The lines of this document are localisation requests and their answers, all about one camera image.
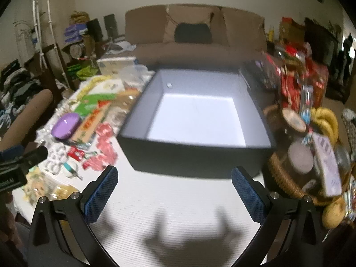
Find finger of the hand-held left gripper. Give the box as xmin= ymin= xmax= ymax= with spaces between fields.
xmin=19 ymin=146 xmax=49 ymax=171

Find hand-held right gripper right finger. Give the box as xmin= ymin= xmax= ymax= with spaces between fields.
xmin=231 ymin=166 xmax=330 ymax=267

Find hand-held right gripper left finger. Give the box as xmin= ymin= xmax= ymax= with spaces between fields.
xmin=26 ymin=165 xmax=119 ymax=267

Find pink food pieces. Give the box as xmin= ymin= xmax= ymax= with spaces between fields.
xmin=83 ymin=122 xmax=119 ymax=171

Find dark box with white inside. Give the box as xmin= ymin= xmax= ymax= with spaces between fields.
xmin=117 ymin=68 xmax=276 ymax=178

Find printed picture packet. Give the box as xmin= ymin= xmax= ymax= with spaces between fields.
xmin=24 ymin=170 xmax=56 ymax=203

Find yellow clear packet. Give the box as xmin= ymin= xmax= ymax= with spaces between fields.
xmin=51 ymin=185 xmax=81 ymax=201

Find small red packet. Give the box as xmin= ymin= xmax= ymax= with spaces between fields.
xmin=67 ymin=146 xmax=85 ymax=162

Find wicker basket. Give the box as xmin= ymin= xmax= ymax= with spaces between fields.
xmin=263 ymin=104 xmax=356 ymax=206

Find brown padded armrest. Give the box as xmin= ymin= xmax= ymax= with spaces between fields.
xmin=0 ymin=89 xmax=54 ymax=145

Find green and orange noodle package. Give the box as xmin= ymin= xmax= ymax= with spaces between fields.
xmin=68 ymin=93 xmax=117 ymax=148

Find lilac round lidded jar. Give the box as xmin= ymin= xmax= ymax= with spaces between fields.
xmin=288 ymin=142 xmax=316 ymax=173

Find heap of dark clothes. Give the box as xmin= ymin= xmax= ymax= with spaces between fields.
xmin=0 ymin=61 xmax=42 ymax=117

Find white and lilac carton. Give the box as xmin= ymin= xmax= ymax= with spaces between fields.
xmin=311 ymin=132 xmax=342 ymax=198

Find yellow fruit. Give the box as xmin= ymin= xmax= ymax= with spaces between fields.
xmin=322 ymin=196 xmax=351 ymax=229

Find round brown and white disc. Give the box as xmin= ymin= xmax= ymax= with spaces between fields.
xmin=281 ymin=107 xmax=308 ymax=132

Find green plastic bag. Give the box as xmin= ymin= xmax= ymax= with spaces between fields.
xmin=67 ymin=61 xmax=99 ymax=80

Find dark wooden chair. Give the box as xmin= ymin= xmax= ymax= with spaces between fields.
xmin=25 ymin=43 xmax=73 ymax=95

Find yellow and white bear package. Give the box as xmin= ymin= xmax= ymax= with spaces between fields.
xmin=74 ymin=75 xmax=124 ymax=103

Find bunch of bananas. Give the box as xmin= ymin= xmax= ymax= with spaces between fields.
xmin=310 ymin=107 xmax=340 ymax=145

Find round clock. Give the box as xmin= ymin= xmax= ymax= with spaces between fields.
xmin=69 ymin=44 xmax=84 ymax=59

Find white and blue tissue box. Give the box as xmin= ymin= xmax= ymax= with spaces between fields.
xmin=96 ymin=56 xmax=137 ymax=75

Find heap of red snack packets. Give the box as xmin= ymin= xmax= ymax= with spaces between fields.
xmin=265 ymin=44 xmax=329 ymax=109

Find grey patterned cushion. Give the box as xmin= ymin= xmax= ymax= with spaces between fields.
xmin=341 ymin=108 xmax=356 ymax=156

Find clear plastic cup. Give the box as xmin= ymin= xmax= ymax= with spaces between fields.
xmin=118 ymin=65 xmax=148 ymax=85

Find stack of purple packages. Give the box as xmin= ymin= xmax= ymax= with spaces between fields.
xmin=63 ymin=24 xmax=88 ymax=43

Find white cloth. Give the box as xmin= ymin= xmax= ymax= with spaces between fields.
xmin=104 ymin=40 xmax=137 ymax=57

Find black speaker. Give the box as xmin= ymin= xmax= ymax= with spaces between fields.
xmin=103 ymin=14 xmax=117 ymax=38
xmin=87 ymin=18 xmax=104 ymax=42

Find yellow woven bag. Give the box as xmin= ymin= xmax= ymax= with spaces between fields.
xmin=69 ymin=10 xmax=89 ymax=24

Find dark cabinet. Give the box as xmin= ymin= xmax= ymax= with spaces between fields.
xmin=303 ymin=17 xmax=341 ymax=67

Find beige sofa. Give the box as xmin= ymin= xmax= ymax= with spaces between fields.
xmin=124 ymin=4 xmax=267 ymax=67

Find red and cardboard boxes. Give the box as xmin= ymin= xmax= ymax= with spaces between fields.
xmin=279 ymin=17 xmax=306 ymax=45

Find black cushion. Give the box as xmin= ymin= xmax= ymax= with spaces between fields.
xmin=175 ymin=22 xmax=212 ymax=44

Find beige pillow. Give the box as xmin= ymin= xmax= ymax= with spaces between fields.
xmin=164 ymin=5 xmax=221 ymax=43

